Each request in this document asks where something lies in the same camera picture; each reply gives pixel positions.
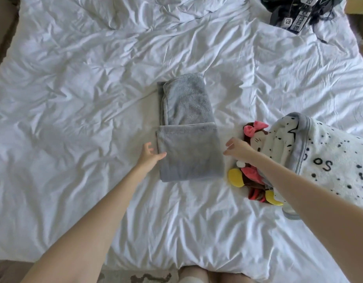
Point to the person's left thumb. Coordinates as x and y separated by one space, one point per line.
160 157

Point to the grey folded towel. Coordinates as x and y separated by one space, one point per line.
187 144

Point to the white crumpled duvet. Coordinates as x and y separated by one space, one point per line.
81 85

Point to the person's left leg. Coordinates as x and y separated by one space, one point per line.
193 274

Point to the person's right leg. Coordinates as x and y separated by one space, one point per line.
228 277

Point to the person's leg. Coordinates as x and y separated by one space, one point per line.
228 277
193 274

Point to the dark bed frame edge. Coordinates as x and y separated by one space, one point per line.
4 41

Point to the wooden bedside table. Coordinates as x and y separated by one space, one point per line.
358 5

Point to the person's left hand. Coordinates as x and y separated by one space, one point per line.
147 160

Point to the mouse plush toy pink bow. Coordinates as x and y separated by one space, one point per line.
252 176

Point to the person's right forearm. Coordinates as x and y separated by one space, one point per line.
311 203

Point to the person's left forearm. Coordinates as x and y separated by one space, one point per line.
90 229

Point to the person's right hand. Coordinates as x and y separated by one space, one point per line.
242 150

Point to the white spotted fleece blanket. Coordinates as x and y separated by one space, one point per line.
326 156

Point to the person's right fingers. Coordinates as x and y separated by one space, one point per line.
229 147

